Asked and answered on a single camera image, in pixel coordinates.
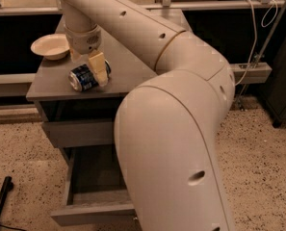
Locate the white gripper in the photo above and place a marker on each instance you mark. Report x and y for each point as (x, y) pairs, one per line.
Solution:
(84, 42)

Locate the blue pepsi can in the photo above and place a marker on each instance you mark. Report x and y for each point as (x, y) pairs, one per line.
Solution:
(81, 78)

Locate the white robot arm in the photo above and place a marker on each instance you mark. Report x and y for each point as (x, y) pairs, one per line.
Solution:
(165, 128)

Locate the grey drawer cabinet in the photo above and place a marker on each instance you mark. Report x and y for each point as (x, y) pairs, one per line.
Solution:
(74, 109)

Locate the closed grey top drawer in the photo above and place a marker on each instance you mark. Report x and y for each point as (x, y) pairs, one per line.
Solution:
(76, 133)

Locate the white bowl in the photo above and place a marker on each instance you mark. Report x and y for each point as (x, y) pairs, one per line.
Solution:
(51, 47)

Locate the black pole on floor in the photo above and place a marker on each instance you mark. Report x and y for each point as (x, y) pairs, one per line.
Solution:
(5, 189)

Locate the dark cabinet at right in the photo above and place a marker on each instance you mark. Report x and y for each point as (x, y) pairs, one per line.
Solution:
(273, 92)

